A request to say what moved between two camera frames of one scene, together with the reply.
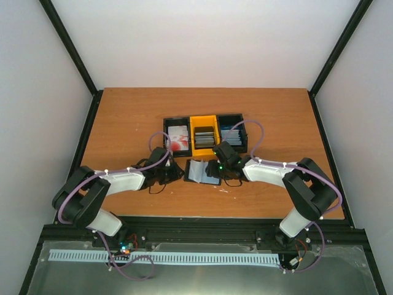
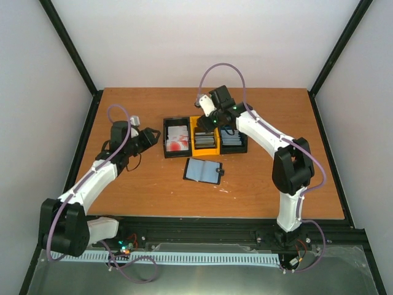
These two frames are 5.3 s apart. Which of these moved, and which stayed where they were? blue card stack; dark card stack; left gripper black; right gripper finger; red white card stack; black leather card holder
Moved: left gripper black; right gripper finger
Stayed: blue card stack; red white card stack; dark card stack; black leather card holder
